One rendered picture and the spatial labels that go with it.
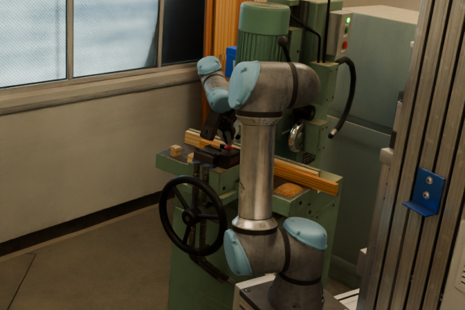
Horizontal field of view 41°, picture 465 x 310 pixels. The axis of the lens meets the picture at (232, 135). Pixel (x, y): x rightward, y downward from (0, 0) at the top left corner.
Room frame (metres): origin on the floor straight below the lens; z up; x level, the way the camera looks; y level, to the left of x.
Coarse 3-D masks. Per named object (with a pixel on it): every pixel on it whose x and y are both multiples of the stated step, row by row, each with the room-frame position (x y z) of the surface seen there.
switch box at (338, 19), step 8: (336, 16) 2.33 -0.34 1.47; (344, 16) 2.33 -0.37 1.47; (352, 16) 2.39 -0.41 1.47; (336, 24) 2.33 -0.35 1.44; (344, 24) 2.34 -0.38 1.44; (328, 32) 2.34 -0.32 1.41; (336, 32) 2.33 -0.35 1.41; (344, 32) 2.35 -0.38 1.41; (328, 40) 2.34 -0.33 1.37; (336, 40) 2.32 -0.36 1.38; (344, 40) 2.36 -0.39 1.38; (328, 48) 2.34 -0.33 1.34; (336, 48) 2.32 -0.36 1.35
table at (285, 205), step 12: (156, 156) 2.22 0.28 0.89; (168, 156) 2.20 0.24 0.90; (180, 156) 2.21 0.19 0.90; (168, 168) 2.19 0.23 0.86; (180, 168) 2.16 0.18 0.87; (276, 180) 2.07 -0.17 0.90; (288, 180) 2.08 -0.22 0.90; (228, 192) 1.99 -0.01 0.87; (276, 192) 1.96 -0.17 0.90; (300, 192) 1.98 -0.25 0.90; (312, 192) 2.03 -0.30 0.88; (276, 204) 1.92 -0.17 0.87; (288, 204) 1.90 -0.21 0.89; (300, 204) 1.96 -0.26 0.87; (288, 216) 1.90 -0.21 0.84
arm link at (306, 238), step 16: (288, 224) 1.43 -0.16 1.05; (304, 224) 1.45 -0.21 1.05; (288, 240) 1.39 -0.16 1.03; (304, 240) 1.39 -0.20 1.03; (320, 240) 1.40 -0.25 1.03; (288, 256) 1.37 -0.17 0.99; (304, 256) 1.38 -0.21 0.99; (320, 256) 1.40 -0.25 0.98; (288, 272) 1.40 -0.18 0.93; (304, 272) 1.39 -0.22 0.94; (320, 272) 1.41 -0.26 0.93
